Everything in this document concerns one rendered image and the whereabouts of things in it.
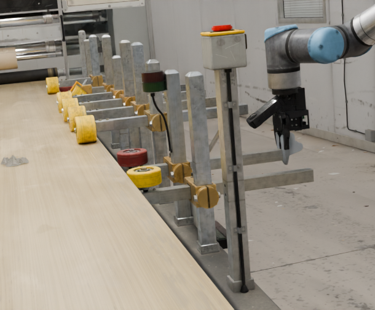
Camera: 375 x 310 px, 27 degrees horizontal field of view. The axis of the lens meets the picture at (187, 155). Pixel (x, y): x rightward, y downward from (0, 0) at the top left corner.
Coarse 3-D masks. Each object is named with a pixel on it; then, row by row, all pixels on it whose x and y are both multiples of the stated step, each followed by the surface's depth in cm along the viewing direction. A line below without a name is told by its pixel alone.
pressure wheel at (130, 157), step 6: (126, 150) 206; (132, 150) 203; (138, 150) 205; (144, 150) 203; (120, 156) 201; (126, 156) 200; (132, 156) 200; (138, 156) 201; (144, 156) 202; (120, 162) 202; (126, 162) 201; (132, 162) 201; (138, 162) 201; (144, 162) 202; (132, 168) 204
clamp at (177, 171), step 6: (168, 156) 211; (168, 162) 204; (186, 162) 201; (168, 168) 205; (174, 168) 200; (180, 168) 199; (186, 168) 199; (174, 174) 199; (180, 174) 199; (186, 174) 200; (174, 180) 201; (180, 180) 200
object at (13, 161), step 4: (12, 156) 203; (4, 160) 203; (8, 160) 205; (12, 160) 201; (16, 160) 203; (20, 160) 204; (24, 160) 202; (4, 164) 202; (8, 164) 201; (12, 164) 200; (16, 164) 200
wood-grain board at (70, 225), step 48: (0, 96) 380; (48, 96) 361; (0, 144) 237; (48, 144) 229; (96, 144) 223; (0, 192) 172; (48, 192) 168; (96, 192) 164; (0, 240) 135; (48, 240) 132; (96, 240) 130; (144, 240) 128; (0, 288) 111; (48, 288) 109; (96, 288) 108; (144, 288) 106; (192, 288) 105
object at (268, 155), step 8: (248, 152) 213; (256, 152) 212; (264, 152) 211; (272, 152) 212; (280, 152) 212; (216, 160) 208; (248, 160) 211; (256, 160) 211; (264, 160) 212; (272, 160) 212; (280, 160) 213; (160, 168) 205; (216, 168) 209
